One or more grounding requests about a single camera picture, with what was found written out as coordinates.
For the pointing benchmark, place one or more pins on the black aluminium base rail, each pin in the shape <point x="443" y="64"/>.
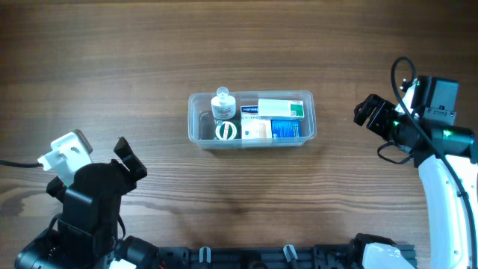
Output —
<point x="317" y="257"/>

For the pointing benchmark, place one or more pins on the green square tin box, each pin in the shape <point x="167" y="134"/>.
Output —
<point x="227" y="130"/>

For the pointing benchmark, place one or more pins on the blue Vicks lozenge box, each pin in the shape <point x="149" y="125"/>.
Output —
<point x="286" y="128"/>

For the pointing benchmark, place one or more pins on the clear plastic container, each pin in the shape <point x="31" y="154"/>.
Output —
<point x="201" y="122"/>

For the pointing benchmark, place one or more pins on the white green Panadol box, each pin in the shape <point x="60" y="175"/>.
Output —
<point x="281" y="109"/>

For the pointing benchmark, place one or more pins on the white calamine lotion bottle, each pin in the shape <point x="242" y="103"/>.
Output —
<point x="223" y="105"/>

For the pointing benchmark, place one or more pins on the white Hansaplast plaster box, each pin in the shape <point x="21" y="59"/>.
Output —
<point x="252" y="125"/>

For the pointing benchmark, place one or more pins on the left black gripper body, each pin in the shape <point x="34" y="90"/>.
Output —
<point x="122" y="173"/>

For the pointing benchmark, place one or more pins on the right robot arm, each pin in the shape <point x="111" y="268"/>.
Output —
<point x="445" y="156"/>

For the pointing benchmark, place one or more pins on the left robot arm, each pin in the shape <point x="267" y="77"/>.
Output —
<point x="85" y="233"/>

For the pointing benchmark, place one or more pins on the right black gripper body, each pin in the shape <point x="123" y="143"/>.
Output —
<point x="388" y="123"/>

